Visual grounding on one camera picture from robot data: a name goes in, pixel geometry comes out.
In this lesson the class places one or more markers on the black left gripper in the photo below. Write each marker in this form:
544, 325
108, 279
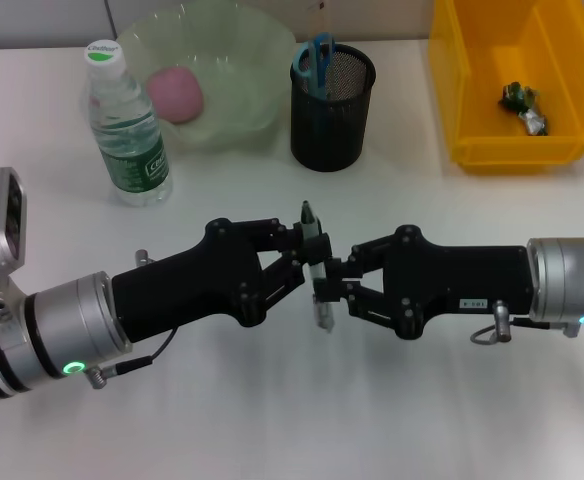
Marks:
187, 290

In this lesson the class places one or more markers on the blue capped scissors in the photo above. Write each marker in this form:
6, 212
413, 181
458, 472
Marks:
317, 60

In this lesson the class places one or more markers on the black mesh pen holder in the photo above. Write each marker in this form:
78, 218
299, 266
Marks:
327, 135

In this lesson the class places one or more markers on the transparent plastic ruler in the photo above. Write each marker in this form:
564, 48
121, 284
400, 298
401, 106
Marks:
318, 20

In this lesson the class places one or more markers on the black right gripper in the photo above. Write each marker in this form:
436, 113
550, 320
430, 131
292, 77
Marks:
462, 280

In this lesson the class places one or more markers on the grey clear pen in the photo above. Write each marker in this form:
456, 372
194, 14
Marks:
323, 312

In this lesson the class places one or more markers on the translucent green fruit bowl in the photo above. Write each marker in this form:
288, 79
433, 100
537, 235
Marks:
242, 75

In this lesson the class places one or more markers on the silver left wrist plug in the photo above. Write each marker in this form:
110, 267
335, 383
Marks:
143, 257

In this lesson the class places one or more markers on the clear green-label water bottle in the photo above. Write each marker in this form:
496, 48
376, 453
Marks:
127, 150

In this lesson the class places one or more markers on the green plastic wrapper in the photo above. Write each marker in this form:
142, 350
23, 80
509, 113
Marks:
524, 107

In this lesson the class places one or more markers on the yellow plastic bin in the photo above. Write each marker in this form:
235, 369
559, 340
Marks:
472, 100

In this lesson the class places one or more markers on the pink peach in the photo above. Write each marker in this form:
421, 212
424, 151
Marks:
174, 97

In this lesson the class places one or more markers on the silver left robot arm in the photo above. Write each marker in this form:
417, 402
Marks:
57, 325

